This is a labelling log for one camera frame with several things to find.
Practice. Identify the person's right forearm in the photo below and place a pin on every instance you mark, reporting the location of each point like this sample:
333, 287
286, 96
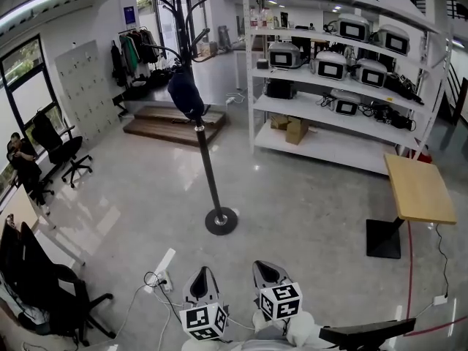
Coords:
301, 327

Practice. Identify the group of grey screen devices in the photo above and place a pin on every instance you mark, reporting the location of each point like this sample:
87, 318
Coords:
331, 68

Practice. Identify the black flat bar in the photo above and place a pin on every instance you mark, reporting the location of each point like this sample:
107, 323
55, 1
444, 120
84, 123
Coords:
365, 333

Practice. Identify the pile of black bags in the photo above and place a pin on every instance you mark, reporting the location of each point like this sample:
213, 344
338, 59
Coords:
146, 86

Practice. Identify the dark wooden step platform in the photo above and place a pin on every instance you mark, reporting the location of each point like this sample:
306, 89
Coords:
164, 128

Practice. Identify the dark navy baseball cap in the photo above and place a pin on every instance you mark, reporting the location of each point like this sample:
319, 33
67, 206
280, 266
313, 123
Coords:
184, 93

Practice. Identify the white power strip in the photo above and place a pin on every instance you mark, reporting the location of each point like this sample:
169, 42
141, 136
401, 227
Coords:
165, 282

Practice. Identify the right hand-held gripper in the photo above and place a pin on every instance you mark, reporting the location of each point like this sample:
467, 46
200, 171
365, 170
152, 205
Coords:
281, 302

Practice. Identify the red white floor sign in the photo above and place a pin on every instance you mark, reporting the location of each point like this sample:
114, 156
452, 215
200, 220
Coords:
424, 155

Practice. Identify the black framed window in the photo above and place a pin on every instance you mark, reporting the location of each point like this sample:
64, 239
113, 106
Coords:
33, 90

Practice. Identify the black office chair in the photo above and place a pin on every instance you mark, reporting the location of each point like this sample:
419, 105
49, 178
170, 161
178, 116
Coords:
60, 146
47, 298

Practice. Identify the white floor strip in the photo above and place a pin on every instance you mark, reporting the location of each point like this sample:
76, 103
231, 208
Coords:
166, 260

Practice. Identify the flat cardboard box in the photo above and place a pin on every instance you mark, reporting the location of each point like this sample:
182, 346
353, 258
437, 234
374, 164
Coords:
279, 122

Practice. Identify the row of hanging clothes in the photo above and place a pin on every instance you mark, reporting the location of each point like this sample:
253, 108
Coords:
133, 53

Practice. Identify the pale grey locker cabinet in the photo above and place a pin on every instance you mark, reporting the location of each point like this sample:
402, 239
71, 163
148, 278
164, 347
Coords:
87, 90

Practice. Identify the blue wall poster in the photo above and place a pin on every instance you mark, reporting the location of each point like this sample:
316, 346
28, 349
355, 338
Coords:
129, 15

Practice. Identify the large black box device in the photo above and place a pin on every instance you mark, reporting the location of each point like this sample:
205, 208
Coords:
281, 89

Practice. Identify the clear bottle yellow label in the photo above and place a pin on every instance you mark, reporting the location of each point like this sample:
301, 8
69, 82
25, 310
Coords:
270, 21

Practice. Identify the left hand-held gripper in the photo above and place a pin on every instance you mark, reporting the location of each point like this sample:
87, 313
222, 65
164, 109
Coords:
203, 320

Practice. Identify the small black box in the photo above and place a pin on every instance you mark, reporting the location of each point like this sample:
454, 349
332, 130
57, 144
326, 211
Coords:
262, 64

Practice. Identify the glass entrance door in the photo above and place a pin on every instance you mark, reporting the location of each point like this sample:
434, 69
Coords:
164, 17

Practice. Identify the black metal floor stand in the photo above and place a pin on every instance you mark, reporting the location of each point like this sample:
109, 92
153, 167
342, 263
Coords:
120, 106

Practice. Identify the white metal shelving unit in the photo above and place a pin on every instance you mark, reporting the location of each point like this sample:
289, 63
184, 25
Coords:
329, 82

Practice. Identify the desk with white frame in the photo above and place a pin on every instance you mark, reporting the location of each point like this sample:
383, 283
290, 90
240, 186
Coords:
55, 243

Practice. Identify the clear bottle red label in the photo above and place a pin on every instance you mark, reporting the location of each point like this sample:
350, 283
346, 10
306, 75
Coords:
262, 19
253, 19

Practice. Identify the white floor socket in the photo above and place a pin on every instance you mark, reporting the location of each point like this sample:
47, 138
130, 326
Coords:
440, 300

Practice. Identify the black coat rack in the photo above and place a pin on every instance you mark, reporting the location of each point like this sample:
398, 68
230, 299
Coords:
210, 174

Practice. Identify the tall cardboard box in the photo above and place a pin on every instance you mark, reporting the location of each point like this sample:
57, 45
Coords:
297, 132

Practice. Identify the black stair railing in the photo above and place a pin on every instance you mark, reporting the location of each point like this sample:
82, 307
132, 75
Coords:
457, 90

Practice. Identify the long ceiling light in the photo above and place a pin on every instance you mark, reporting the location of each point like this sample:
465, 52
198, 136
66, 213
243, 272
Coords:
29, 7

